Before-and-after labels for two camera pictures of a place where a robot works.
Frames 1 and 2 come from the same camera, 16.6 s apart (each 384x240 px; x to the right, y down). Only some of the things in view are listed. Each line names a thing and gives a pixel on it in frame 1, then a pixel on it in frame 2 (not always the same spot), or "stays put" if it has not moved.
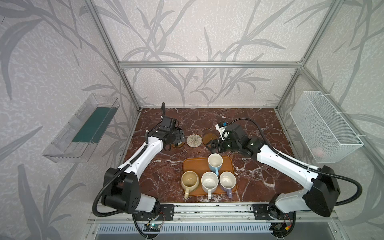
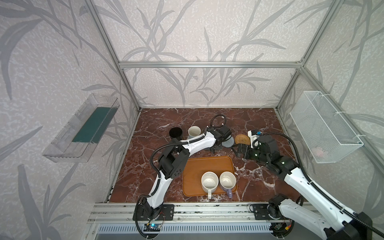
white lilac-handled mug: (227, 181) stays put
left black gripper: (175, 136) -> (218, 148)
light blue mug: (215, 161) -> (193, 131)
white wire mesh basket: (328, 135) stays put
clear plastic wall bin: (81, 135) stays put
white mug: (209, 182) stays put
